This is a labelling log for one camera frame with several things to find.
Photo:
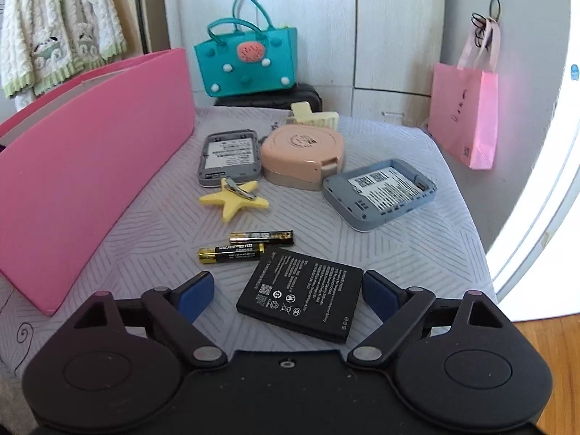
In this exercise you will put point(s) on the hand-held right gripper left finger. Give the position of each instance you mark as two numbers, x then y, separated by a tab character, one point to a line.
199	292

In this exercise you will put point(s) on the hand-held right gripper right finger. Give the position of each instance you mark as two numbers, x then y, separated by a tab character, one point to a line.
378	294

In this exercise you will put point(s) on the black gold thick battery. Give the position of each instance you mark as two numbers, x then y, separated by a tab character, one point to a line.
231	253

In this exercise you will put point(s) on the black gold thin battery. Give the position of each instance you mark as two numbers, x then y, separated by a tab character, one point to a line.
260	237

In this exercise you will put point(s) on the yellow star hair clip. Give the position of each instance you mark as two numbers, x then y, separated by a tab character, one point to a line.
235	205

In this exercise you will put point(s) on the blue grey pocket router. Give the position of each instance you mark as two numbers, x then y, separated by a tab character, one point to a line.
378	192

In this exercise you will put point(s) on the dark grey pocket router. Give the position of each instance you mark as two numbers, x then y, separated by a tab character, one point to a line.
229	156

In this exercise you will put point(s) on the pink cardboard box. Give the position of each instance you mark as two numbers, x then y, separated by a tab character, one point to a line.
90	181

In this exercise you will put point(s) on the pink round case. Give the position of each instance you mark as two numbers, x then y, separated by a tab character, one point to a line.
299	154

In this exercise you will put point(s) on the white patterned tablecloth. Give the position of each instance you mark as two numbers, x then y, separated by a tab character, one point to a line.
362	253

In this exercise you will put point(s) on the cream hair claw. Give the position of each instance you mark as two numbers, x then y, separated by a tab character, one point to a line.
312	118

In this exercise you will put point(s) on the pink gift bag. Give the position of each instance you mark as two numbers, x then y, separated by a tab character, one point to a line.
462	113

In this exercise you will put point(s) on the black suitcase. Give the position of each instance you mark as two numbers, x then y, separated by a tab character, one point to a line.
299	97

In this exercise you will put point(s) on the teal felt handbag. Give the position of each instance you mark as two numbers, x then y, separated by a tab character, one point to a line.
244	72

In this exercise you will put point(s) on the white wardrobe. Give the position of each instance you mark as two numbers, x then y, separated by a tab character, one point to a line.
398	31

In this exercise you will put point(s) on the blue round sticker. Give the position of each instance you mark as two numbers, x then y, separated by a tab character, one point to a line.
574	73

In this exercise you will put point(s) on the cream fleece jacket green trim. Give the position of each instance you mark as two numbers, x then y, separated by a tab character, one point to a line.
59	18

